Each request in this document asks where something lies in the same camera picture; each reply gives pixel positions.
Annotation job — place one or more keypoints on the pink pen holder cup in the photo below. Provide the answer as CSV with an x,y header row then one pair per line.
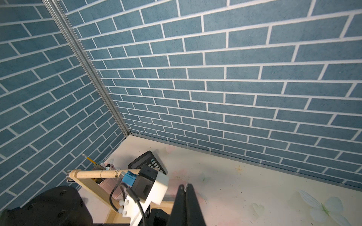
x,y
106,184

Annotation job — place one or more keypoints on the wooden jewelry display stand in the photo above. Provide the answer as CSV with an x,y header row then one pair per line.
x,y
84,178

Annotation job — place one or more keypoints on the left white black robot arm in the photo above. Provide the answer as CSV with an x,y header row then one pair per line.
x,y
59,206

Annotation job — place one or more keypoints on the black calculator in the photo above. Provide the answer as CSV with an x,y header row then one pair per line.
x,y
149,159

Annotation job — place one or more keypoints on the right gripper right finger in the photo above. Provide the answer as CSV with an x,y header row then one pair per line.
x,y
194,216

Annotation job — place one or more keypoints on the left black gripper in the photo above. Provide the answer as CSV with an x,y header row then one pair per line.
x,y
156,217

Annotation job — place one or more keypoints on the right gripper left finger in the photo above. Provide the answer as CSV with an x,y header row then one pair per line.
x,y
178,215

